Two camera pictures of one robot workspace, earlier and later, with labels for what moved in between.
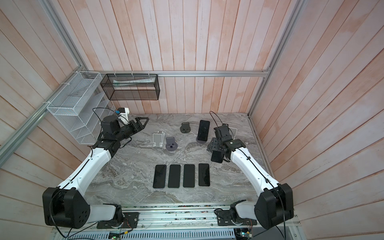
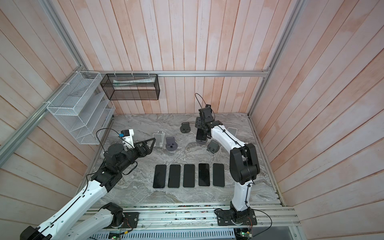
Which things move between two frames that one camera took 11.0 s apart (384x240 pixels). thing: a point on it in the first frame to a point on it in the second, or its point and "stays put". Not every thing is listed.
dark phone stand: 217,156 to 218,175
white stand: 158,139 stays put
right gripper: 213,144 to 198,122
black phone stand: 189,175 stays put
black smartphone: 160,176 stays put
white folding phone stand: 234,131 stays put
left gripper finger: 138,119 to 153,139
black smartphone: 174,180 stays put
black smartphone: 204,175 stays put
